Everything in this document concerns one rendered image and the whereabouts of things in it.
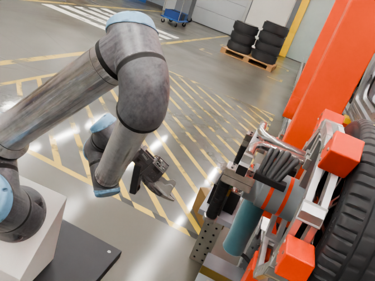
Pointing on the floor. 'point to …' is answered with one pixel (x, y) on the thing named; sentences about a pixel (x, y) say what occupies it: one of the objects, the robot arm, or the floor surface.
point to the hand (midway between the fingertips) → (170, 198)
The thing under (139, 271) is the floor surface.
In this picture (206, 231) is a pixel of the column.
